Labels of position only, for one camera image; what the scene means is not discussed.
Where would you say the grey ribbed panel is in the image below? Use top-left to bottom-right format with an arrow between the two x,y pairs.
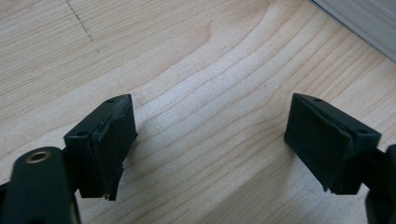
309,0 -> 396,63

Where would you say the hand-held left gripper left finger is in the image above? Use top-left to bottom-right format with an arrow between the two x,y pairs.
63,93 -> 139,202

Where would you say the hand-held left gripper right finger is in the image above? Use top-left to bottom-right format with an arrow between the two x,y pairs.
283,92 -> 383,196

